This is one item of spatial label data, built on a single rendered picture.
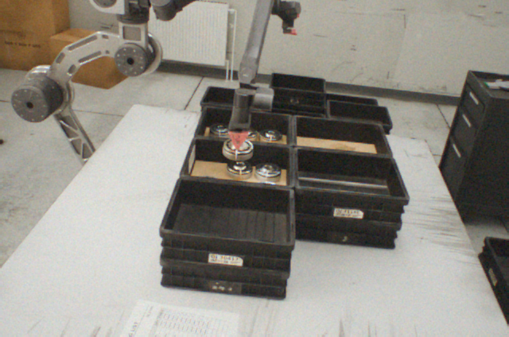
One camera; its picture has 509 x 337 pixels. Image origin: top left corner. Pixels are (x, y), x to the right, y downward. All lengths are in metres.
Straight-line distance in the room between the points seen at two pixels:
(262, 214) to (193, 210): 0.24
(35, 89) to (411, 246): 1.69
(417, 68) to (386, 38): 0.44
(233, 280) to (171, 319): 0.21
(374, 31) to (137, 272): 3.78
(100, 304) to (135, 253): 0.23
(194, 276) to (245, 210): 0.31
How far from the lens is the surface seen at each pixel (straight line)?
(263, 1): 1.73
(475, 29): 5.14
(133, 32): 2.12
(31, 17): 5.11
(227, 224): 1.64
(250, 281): 1.54
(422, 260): 1.88
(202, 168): 1.92
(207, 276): 1.55
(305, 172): 1.97
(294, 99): 3.41
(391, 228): 1.80
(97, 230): 1.84
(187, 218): 1.66
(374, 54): 5.01
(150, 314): 1.54
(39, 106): 2.35
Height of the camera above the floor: 1.84
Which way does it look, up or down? 29 degrees down
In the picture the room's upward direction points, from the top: 5 degrees clockwise
